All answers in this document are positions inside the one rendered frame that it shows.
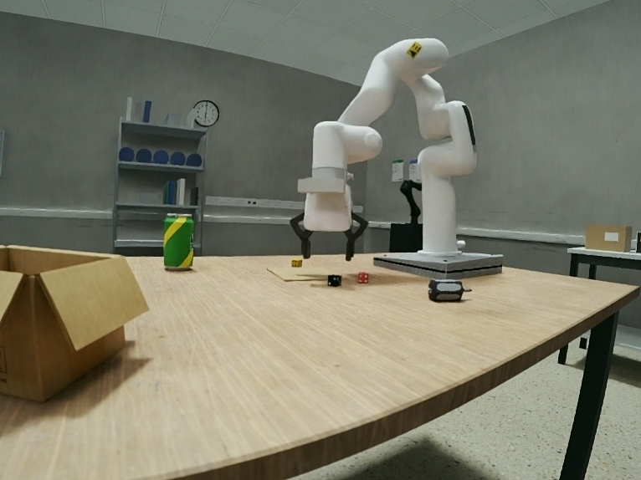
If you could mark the brown cardboard box with flaps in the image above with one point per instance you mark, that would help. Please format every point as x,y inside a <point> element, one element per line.
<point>88,301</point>

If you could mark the green drink can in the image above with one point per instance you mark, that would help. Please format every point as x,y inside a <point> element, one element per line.
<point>178,242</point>

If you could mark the beige square mat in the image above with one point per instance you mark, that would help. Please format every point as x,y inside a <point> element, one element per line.
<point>301,274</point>

